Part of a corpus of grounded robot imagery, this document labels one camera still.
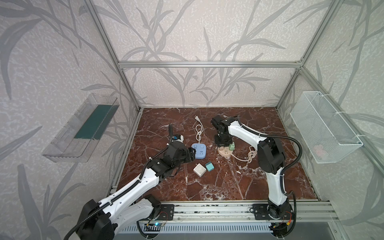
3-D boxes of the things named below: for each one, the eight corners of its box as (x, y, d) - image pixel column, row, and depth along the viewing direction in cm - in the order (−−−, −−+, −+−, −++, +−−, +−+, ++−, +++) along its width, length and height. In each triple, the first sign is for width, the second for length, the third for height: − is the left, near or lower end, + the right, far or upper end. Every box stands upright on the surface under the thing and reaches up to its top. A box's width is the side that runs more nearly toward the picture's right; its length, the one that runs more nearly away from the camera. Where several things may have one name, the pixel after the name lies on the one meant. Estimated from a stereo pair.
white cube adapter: (193, 170, 89) (193, 168, 87) (199, 164, 92) (199, 162, 90) (200, 177, 86) (200, 176, 85) (206, 170, 89) (206, 169, 87)
